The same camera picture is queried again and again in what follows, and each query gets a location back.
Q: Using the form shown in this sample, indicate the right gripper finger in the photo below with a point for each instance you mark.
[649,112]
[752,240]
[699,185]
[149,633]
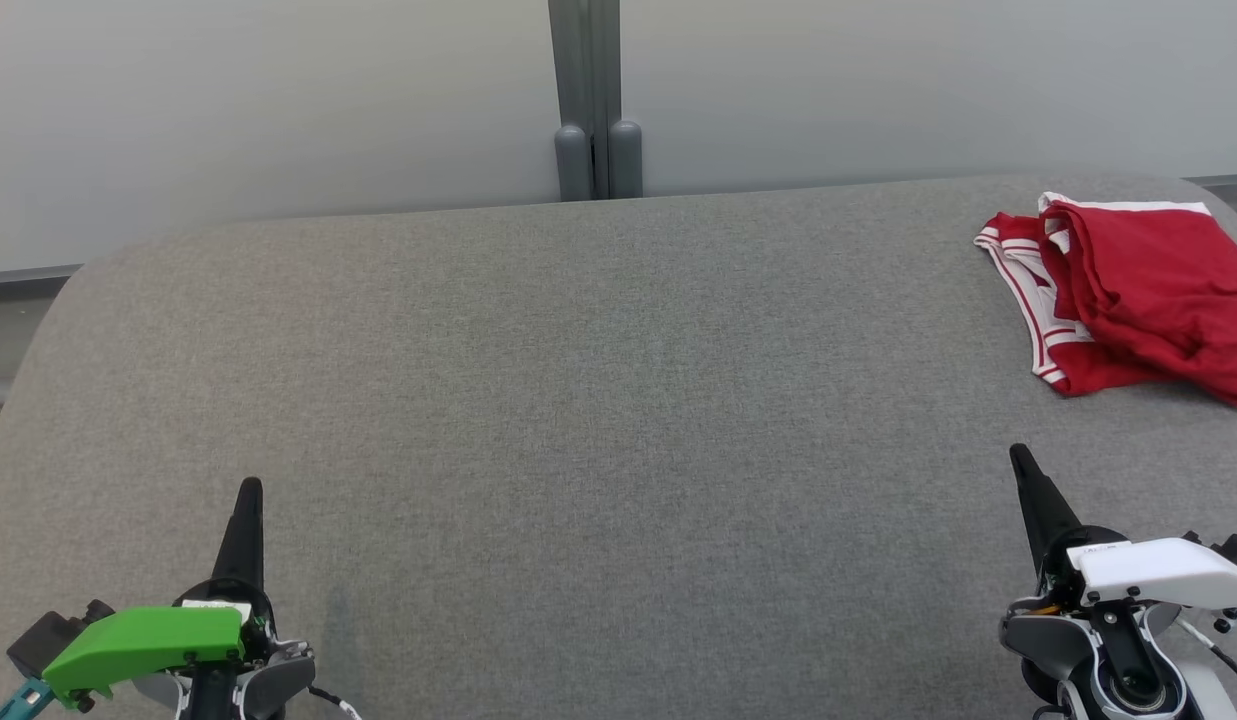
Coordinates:
[1043,510]

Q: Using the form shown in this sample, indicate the red shorts white trim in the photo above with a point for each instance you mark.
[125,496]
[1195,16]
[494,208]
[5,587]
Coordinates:
[1158,280]

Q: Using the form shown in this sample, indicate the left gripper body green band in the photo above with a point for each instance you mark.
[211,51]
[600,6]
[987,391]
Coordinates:
[138,645]

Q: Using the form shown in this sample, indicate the red basketball jersey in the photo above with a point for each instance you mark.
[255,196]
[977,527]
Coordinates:
[1078,375]

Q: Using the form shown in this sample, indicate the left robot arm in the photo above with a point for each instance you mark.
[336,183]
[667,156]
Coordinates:
[273,680]

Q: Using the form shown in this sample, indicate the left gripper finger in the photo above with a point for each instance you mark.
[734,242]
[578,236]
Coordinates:
[246,540]

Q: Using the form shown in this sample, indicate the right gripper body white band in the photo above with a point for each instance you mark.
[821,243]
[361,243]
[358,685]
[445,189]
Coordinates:
[1158,570]

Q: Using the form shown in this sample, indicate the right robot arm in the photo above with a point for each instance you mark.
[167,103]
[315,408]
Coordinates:
[1068,650]

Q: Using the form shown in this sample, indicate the grey partition bottom frame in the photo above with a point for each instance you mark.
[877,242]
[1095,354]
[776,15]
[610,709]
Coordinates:
[28,272]

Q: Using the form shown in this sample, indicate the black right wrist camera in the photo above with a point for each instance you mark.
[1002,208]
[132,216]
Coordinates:
[1233,550]

